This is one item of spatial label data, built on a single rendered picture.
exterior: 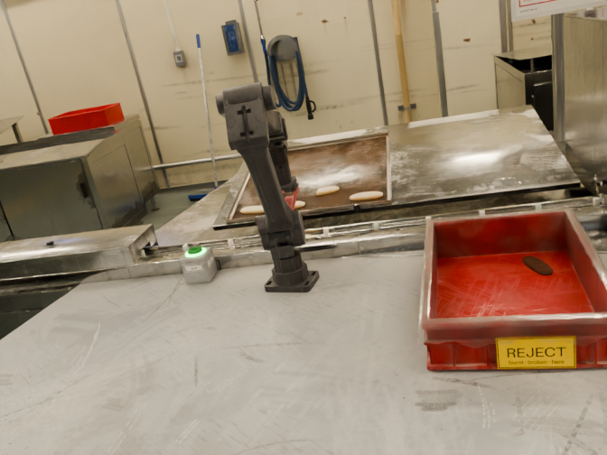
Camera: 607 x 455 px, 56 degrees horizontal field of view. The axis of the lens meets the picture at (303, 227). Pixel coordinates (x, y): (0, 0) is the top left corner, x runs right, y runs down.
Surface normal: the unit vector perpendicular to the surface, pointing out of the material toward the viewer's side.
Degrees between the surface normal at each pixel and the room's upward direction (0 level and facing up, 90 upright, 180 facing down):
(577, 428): 0
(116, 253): 90
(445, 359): 90
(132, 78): 90
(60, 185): 90
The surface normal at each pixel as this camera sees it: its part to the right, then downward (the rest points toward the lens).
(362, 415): -0.18, -0.92
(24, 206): -0.15, 0.37
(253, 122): -0.11, -0.19
